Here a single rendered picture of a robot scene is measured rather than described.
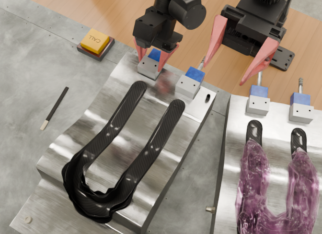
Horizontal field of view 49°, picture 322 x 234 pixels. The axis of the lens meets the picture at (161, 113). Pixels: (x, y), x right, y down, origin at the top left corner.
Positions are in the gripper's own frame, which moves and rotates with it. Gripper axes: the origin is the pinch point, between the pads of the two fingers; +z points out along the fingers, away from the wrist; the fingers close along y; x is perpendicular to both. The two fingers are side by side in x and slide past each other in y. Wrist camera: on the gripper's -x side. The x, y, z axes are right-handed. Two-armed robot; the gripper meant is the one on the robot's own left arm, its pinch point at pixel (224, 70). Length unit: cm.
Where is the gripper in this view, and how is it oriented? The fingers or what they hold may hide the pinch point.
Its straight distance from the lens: 56.5
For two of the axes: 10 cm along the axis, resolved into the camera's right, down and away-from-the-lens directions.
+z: -5.2, 7.8, -3.6
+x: 0.0, 4.1, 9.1
